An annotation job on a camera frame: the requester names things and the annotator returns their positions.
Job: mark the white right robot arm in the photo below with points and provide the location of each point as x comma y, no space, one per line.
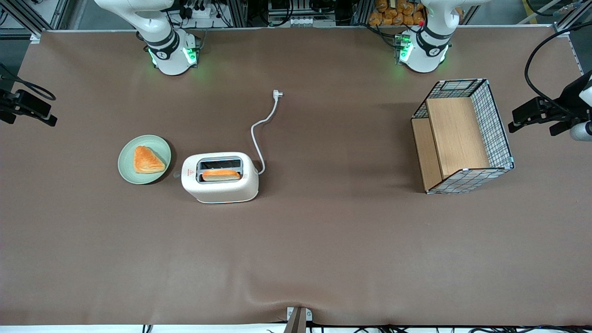
169,55

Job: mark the white two-slot toaster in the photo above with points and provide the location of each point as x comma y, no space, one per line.
222,190

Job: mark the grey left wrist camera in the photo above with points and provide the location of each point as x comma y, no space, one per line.
582,132

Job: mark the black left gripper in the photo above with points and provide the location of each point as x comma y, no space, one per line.
567,99

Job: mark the wooden step shelf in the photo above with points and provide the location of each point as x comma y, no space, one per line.
455,134

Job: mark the pale green round plate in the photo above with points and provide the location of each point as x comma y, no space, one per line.
127,166

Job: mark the pile of orange buns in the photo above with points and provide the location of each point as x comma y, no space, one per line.
393,14

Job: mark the aluminium frame profile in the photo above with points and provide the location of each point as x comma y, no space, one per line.
27,21
571,16

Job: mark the triangular golden pastry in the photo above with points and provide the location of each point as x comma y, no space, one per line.
147,161

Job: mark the white connector block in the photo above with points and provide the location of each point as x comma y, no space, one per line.
303,21

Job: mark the brown table mat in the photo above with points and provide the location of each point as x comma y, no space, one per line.
323,254

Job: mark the white power strip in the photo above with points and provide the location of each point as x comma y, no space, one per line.
196,11

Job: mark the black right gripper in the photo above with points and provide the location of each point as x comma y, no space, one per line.
5,102

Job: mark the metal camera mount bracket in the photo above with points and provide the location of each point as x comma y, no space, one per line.
298,320

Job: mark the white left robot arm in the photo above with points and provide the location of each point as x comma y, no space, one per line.
425,53

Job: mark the toast bread slice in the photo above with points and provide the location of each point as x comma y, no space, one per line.
221,175

